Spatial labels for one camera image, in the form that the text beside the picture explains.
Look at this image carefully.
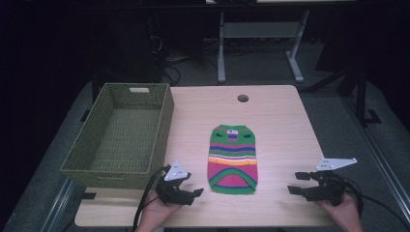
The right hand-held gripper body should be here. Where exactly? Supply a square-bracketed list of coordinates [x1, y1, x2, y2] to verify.
[304, 157, 359, 208]

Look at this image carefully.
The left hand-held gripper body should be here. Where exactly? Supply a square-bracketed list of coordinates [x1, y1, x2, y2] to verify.
[155, 159, 196, 207]

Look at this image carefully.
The striped knit pet sweater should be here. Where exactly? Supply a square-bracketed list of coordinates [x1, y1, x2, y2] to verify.
[206, 124, 259, 195]

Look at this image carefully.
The person's left hand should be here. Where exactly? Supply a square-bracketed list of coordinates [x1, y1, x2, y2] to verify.
[134, 188, 182, 232]

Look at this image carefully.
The person's right hand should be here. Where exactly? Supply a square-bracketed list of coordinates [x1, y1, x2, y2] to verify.
[316, 192, 365, 232]

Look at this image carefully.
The green woven basket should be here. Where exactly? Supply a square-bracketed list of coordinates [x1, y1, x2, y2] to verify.
[60, 82, 175, 190]

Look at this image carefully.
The black floor stand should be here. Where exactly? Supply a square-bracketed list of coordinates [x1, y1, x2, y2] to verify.
[299, 63, 383, 128]

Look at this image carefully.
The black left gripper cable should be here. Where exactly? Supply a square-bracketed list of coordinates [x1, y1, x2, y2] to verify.
[132, 164, 171, 232]

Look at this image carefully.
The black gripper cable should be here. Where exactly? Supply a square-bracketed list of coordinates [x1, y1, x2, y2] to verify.
[132, 164, 171, 232]
[340, 179, 410, 232]

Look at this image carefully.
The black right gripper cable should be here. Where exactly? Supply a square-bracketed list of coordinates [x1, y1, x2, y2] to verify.
[340, 179, 410, 232]

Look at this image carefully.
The metal floor rail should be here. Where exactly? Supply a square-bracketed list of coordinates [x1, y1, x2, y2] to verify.
[40, 176, 76, 232]
[340, 96, 410, 224]

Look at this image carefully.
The bundle of floor cables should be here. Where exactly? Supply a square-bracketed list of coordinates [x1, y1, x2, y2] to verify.
[147, 34, 220, 87]

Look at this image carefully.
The grey metal table frame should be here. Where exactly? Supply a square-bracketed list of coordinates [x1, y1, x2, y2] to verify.
[217, 9, 311, 85]

